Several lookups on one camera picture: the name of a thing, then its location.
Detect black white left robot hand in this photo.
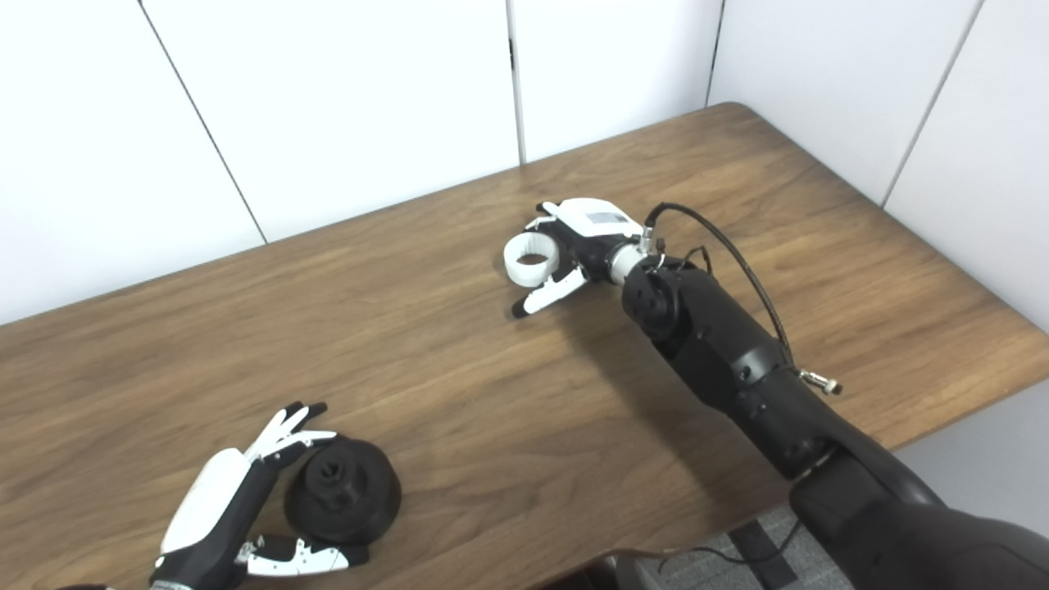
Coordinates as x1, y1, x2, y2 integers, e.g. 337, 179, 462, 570
150, 401, 370, 590

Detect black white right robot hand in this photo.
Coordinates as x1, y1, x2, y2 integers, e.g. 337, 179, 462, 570
511, 197, 644, 320

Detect white toothed plastic ring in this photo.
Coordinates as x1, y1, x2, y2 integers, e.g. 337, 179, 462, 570
503, 233, 561, 287

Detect round black plastic part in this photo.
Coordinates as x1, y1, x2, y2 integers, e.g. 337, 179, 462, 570
284, 435, 403, 546

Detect thin right arm wires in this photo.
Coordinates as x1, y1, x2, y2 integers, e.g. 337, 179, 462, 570
654, 244, 714, 276

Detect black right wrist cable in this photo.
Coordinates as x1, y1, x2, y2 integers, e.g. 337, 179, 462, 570
642, 202, 843, 396

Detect thin black floor cable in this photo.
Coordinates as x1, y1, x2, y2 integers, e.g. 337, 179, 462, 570
658, 520, 804, 572

